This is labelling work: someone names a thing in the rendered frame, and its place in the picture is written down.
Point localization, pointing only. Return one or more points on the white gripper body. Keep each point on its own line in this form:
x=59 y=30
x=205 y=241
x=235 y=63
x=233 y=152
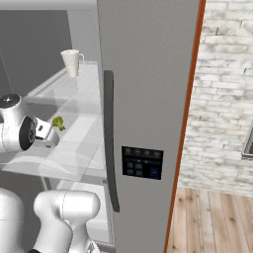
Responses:
x=52 y=139

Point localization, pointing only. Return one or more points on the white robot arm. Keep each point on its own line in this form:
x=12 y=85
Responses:
x=59 y=210

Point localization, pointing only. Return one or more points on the long glass fridge shelf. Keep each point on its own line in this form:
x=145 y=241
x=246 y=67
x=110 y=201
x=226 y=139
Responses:
x=79 y=154

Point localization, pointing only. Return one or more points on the short glass fridge shelf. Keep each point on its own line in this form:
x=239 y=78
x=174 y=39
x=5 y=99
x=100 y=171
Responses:
x=82 y=89

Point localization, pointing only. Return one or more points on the grey fridge body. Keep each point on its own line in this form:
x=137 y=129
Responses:
x=36 y=36

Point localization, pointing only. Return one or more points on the grey fridge door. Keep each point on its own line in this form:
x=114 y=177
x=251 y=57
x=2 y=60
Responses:
x=148 y=82

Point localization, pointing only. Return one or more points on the green broccoli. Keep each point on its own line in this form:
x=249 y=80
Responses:
x=58 y=122

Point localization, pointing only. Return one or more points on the white mug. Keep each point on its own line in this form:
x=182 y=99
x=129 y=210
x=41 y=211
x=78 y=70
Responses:
x=71 y=62

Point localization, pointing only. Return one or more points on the orange cabinet side panel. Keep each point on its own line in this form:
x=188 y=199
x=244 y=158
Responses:
x=188 y=99

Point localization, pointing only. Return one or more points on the grey window frame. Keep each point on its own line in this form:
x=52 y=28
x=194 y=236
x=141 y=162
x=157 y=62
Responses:
x=247 y=148

